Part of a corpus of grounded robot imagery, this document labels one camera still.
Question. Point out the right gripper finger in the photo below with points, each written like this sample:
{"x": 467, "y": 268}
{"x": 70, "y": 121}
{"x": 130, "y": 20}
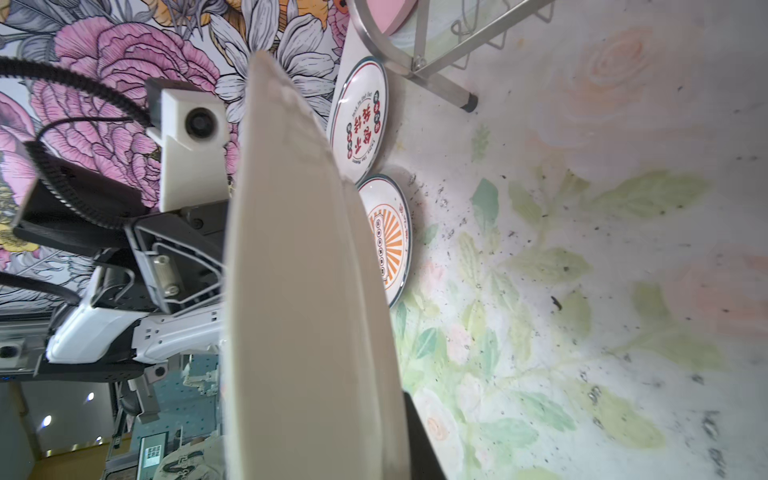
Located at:
{"x": 424, "y": 464}

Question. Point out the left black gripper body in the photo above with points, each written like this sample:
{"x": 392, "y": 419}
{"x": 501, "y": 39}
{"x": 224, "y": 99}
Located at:
{"x": 158, "y": 263}

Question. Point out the cream plate floral pattern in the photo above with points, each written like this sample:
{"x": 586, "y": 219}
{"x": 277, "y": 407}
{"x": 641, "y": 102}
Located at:
{"x": 310, "y": 379}

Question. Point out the white plate orange sunburst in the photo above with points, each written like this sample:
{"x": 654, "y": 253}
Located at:
{"x": 389, "y": 218}

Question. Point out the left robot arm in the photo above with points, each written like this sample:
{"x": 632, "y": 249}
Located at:
{"x": 85, "y": 343}

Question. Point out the chrome two-tier dish rack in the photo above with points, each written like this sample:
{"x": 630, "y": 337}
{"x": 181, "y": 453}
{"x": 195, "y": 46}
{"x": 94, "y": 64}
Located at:
{"x": 441, "y": 34}

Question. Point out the white plate red characters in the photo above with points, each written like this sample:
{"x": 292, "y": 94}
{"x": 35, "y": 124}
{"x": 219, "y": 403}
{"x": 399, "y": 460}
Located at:
{"x": 359, "y": 119}

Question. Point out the pink round plate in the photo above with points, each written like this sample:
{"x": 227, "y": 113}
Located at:
{"x": 390, "y": 15}

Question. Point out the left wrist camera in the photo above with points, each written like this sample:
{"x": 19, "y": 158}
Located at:
{"x": 190, "y": 127}

